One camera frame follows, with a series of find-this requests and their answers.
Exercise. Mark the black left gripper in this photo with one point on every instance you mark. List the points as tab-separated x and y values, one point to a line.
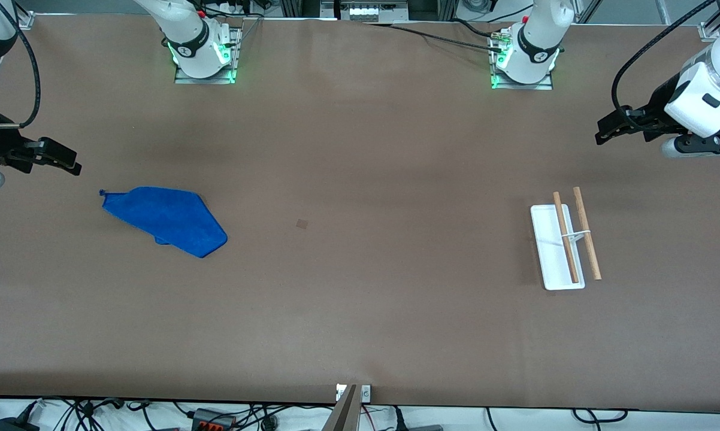
652	115

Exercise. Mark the blue towel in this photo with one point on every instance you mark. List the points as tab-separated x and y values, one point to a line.
168	218

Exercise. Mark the diagonal aluminium strut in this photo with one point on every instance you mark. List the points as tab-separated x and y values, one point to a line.
718	17

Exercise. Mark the white power strip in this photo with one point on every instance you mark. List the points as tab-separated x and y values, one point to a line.
372	12

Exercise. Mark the black power adapter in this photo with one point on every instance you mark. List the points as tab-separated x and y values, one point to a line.
12	425

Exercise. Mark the black box orange connectors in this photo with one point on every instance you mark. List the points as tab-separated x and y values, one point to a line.
213	419

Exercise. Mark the black floor plug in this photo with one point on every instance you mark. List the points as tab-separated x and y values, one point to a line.
399	419

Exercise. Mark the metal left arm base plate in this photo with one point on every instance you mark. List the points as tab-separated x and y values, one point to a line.
540	86

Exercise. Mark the metal corner bracket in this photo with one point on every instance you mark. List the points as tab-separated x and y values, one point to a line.
24	21
708	31

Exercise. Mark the aluminium frame profile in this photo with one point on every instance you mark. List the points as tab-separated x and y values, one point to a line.
448	8
291	7

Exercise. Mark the small metal edge bracket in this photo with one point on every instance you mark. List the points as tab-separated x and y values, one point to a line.
366	393

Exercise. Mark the grey-brown camera post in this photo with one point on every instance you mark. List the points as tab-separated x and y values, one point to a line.
345	416

